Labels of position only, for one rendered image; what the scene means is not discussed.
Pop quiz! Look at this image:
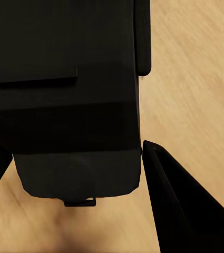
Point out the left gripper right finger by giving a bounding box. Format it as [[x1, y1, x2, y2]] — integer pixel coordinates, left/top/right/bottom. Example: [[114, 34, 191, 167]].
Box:
[[142, 140, 224, 253]]

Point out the digital camera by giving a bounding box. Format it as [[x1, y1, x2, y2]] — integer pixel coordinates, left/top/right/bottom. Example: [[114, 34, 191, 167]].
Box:
[[0, 0, 152, 207]]

